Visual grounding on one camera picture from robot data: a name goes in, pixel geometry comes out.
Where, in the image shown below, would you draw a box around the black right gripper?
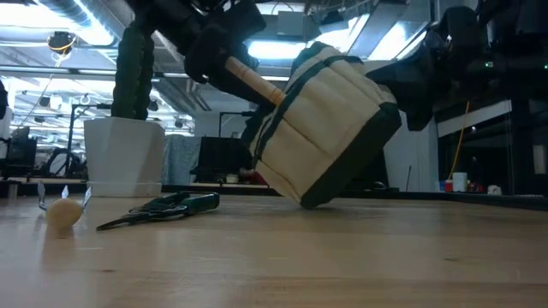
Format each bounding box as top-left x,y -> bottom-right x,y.
366,6 -> 485,132

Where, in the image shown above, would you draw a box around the wooden-handled garden trowel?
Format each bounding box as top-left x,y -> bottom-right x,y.
223,56 -> 288,107

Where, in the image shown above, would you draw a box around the cream and green gardening bag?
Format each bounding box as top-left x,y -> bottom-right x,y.
241,41 -> 402,210

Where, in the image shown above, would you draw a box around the dark green pruning shears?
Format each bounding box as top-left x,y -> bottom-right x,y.
95,191 -> 221,232

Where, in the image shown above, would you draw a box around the wooden-handled hand rake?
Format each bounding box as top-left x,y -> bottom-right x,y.
37,181 -> 93,229

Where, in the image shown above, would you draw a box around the grey ceiling box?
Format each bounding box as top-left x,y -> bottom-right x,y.
277,10 -> 306,38

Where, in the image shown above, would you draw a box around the tall green cactus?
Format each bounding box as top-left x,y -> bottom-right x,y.
111,21 -> 156,121

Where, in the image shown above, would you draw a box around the white cup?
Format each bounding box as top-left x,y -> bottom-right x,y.
451,171 -> 469,193

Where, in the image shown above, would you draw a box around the black partition panel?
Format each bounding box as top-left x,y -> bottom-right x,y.
197,136 -> 254,185

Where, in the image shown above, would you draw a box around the grey cloth cover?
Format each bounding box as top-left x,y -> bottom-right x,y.
162,134 -> 202,186

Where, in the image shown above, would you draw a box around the white faceted plant pot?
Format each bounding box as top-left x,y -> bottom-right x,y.
83,116 -> 167,198

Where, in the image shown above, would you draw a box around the black background rig frame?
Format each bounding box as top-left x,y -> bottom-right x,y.
218,111 -> 254,139

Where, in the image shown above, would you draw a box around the yellow power cable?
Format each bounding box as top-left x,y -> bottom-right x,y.
448,100 -> 472,181

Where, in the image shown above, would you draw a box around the black aluminium table frame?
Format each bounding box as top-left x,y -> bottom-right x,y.
162,183 -> 548,211

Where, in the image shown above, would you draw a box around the ceiling cable reel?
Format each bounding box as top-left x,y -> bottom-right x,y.
46,31 -> 77,56

